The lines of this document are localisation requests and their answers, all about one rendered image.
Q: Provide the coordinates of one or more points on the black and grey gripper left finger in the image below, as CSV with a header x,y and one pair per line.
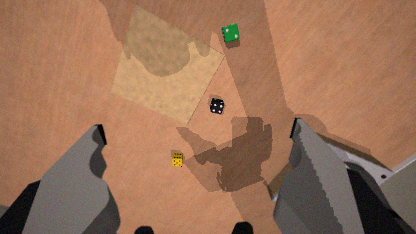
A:
x,y
71,197

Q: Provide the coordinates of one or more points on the green die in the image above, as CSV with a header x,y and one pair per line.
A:
x,y
230,33

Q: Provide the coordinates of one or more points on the tan square mat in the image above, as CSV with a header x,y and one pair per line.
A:
x,y
163,68

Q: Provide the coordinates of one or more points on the black die with white pips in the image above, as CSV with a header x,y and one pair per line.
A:
x,y
216,106

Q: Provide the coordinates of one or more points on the yellow die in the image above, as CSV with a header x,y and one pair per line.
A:
x,y
177,159

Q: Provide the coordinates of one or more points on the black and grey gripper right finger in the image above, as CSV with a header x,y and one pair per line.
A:
x,y
322,195

